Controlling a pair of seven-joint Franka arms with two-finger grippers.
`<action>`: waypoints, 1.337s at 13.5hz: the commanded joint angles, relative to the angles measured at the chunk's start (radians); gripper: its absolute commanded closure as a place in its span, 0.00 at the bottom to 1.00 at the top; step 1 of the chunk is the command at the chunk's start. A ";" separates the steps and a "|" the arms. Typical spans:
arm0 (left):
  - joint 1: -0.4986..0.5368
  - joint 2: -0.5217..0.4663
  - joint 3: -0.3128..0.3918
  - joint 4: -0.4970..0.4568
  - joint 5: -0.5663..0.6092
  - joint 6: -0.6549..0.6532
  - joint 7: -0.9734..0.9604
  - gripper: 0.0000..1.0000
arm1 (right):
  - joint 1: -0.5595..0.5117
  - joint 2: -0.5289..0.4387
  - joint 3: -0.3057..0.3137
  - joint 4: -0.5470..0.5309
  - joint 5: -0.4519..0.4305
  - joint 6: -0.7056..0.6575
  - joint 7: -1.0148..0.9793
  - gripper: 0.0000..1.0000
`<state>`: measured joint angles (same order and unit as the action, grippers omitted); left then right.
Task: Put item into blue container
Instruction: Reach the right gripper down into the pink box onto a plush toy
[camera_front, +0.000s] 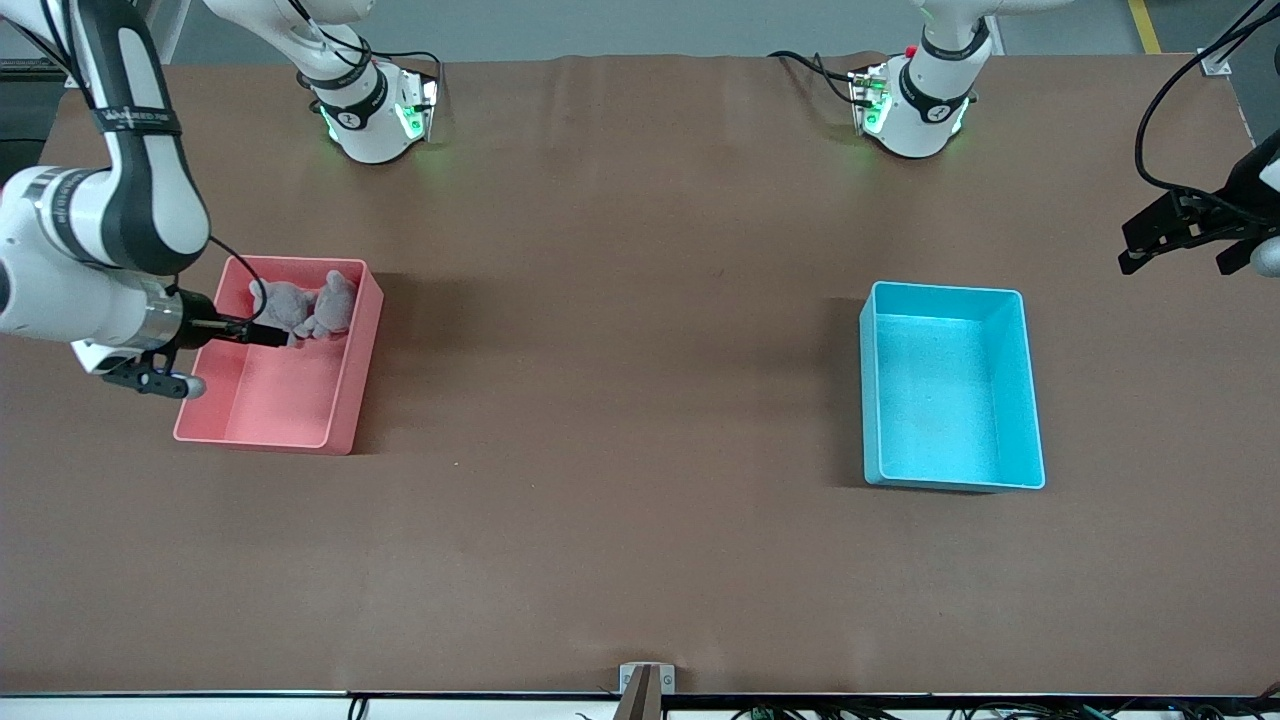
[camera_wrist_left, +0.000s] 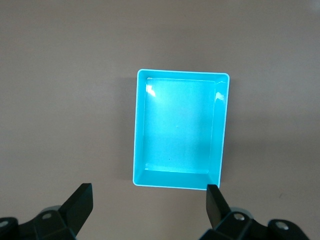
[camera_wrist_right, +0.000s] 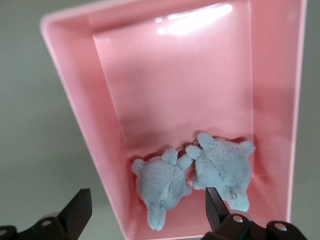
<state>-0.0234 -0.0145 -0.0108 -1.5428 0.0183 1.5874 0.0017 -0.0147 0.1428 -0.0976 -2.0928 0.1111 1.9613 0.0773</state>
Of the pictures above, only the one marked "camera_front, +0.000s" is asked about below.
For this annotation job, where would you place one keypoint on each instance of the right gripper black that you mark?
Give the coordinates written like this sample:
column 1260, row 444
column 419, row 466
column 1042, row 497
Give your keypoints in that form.
column 196, row 319

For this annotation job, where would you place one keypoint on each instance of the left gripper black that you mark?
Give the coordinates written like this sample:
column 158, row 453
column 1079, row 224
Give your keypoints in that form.
column 1237, row 203

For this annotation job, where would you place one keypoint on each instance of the grey plush toy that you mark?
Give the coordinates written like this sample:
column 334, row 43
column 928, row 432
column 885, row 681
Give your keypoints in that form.
column 335, row 305
column 280, row 305

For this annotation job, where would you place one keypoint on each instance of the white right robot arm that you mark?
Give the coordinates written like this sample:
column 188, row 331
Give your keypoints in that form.
column 140, row 200

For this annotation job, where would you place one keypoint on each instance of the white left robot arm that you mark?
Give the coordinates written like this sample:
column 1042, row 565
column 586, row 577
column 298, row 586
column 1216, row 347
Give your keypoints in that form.
column 925, row 120

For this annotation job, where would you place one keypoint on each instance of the pink plastic box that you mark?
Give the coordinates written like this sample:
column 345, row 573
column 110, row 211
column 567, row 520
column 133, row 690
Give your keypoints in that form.
column 290, row 400

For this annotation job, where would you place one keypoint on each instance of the blue plastic box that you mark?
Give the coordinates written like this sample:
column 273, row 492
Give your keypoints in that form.
column 950, row 400

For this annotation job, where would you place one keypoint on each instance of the brown table cover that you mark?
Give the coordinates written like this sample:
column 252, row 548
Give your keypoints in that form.
column 640, row 250

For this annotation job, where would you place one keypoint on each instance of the aluminium frame post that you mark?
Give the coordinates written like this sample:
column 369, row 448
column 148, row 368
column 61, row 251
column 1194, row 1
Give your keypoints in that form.
column 1216, row 63

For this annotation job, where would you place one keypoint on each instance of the brown camera pole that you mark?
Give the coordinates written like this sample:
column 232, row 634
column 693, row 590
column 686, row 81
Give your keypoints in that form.
column 640, row 700

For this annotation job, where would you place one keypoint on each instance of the metal edge bracket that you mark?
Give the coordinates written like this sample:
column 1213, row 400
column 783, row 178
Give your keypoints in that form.
column 668, row 680

